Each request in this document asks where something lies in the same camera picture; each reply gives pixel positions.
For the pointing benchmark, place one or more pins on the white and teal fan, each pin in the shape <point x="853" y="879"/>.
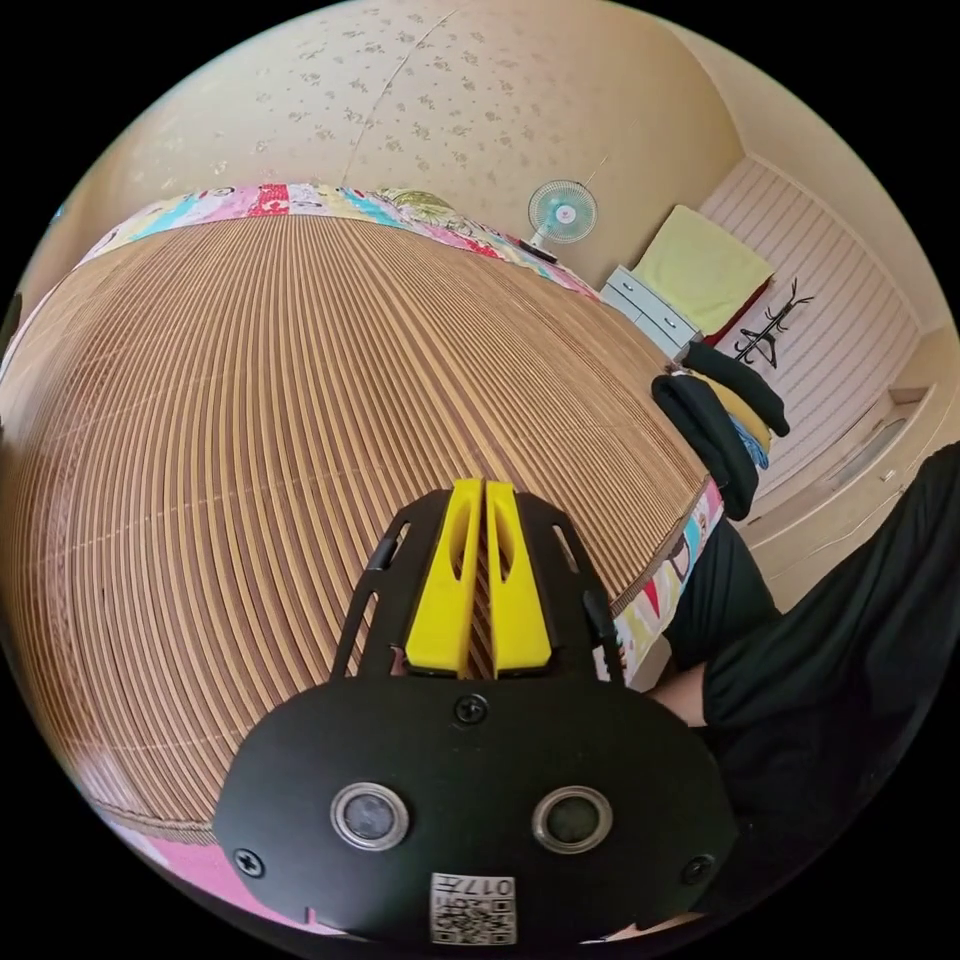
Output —
<point x="561" y="214"/>

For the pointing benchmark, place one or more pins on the pile of clothes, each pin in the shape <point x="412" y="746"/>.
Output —
<point x="720" y="420"/>

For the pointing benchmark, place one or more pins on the yellow-green towel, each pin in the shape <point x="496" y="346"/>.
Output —
<point x="701" y="274"/>

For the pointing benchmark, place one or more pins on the white drawer cabinet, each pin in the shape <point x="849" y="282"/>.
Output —
<point x="651" y="309"/>

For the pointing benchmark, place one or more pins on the person's body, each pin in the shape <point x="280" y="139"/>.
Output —
<point x="817" y="637"/>

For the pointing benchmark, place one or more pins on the bed with woven mat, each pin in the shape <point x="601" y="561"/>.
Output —
<point x="285" y="420"/>

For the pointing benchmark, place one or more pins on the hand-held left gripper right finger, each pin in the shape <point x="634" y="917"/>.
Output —
<point x="517" y="607"/>

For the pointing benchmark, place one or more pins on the black coat rack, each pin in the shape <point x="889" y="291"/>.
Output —
<point x="765" y="334"/>

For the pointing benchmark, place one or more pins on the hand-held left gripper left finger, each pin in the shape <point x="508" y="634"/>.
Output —
<point x="442" y="600"/>

